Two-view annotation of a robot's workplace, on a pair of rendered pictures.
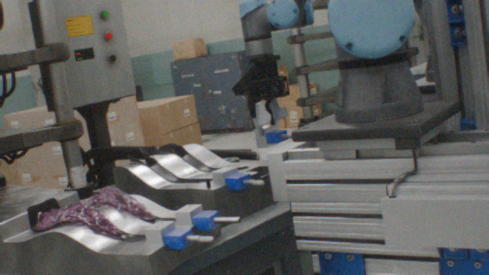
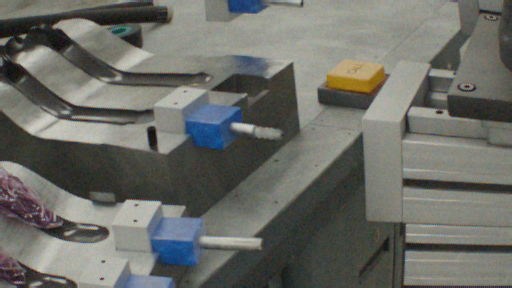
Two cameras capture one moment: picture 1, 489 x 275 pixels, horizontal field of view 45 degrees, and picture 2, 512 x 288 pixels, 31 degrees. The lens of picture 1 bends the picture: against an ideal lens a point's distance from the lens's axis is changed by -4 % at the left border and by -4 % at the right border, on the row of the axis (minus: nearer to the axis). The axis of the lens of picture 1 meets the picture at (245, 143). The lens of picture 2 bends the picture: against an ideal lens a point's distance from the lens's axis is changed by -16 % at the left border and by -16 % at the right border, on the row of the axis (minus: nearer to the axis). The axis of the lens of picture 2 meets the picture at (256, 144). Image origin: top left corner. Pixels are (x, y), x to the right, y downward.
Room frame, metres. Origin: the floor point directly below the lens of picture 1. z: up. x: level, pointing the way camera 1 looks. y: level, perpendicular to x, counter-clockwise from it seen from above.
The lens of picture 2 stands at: (0.37, 0.20, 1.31)
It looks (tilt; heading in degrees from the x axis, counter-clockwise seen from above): 24 degrees down; 348
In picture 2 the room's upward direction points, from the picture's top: 6 degrees counter-clockwise
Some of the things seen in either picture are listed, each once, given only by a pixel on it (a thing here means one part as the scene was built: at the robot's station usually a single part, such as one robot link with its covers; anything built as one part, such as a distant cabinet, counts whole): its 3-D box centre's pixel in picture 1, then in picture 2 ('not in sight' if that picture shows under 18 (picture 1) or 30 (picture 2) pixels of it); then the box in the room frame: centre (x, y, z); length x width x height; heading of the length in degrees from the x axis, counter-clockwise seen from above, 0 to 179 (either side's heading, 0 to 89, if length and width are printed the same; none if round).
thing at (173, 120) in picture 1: (135, 139); not in sight; (6.58, 1.17, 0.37); 1.20 x 0.82 x 0.74; 65
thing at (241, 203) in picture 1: (183, 179); (69, 101); (1.57, 0.17, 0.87); 0.50 x 0.26 x 0.14; 46
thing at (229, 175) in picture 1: (241, 181); (223, 127); (1.34, 0.02, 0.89); 0.13 x 0.05 x 0.05; 46
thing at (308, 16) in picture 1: (291, 14); not in sight; (1.61, -0.17, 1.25); 0.11 x 0.11 x 0.08; 77
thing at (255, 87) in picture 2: (260, 176); (241, 99); (1.44, -0.02, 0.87); 0.05 x 0.05 x 0.04; 46
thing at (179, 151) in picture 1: (181, 163); (69, 69); (1.55, 0.17, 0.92); 0.35 x 0.16 x 0.09; 46
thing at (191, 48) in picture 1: (189, 49); not in sight; (8.99, 0.59, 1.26); 0.42 x 0.33 x 0.29; 57
